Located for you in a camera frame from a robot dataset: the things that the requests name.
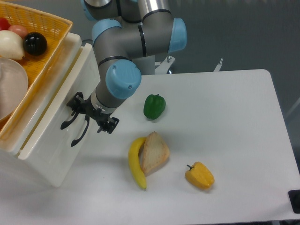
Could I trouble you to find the black object at table edge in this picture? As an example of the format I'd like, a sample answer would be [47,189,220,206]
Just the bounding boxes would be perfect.
[288,189,300,214]

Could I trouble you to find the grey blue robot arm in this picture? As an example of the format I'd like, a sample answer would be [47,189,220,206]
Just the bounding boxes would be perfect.
[61,0,187,133]

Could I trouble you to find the pink peach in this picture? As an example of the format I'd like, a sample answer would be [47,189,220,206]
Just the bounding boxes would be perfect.
[8,25,29,38]

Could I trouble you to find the white onion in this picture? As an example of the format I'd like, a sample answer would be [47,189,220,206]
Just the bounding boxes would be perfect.
[0,30,25,60]

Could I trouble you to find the green bell pepper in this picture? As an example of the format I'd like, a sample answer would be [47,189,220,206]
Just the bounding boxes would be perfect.
[143,94,166,120]

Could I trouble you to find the triangular bread slice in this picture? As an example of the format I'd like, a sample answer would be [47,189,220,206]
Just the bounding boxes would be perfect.
[142,131,170,173]

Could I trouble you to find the white drawer cabinet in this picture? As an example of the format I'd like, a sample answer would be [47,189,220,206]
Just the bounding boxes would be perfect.
[0,32,83,188]

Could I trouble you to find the yellow bell pepper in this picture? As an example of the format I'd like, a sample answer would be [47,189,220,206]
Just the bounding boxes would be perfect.
[185,162,215,190]

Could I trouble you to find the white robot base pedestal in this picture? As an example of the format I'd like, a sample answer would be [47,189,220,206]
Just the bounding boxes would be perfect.
[132,56,155,75]

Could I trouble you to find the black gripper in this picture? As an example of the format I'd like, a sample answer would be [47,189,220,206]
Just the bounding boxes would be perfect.
[67,92,120,134]

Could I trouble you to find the yellow wicker basket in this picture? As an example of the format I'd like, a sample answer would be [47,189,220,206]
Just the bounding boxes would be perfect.
[0,0,73,140]

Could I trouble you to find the black top drawer handle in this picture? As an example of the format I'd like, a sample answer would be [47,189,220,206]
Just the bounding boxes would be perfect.
[60,111,79,130]

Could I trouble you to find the black lower drawer handle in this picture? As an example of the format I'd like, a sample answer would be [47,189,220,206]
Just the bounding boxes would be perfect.
[70,116,90,147]

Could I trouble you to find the black drawer handle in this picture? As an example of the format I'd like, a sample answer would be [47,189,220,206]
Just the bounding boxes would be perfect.
[60,111,79,130]
[70,116,90,147]

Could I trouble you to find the yellow banana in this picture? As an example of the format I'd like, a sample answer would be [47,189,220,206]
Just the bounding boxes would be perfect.
[128,137,147,190]

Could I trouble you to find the red tomato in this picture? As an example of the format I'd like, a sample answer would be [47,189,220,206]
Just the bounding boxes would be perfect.
[0,17,11,31]

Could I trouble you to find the black round fruit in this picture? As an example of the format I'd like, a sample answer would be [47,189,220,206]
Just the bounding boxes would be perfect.
[23,32,47,56]

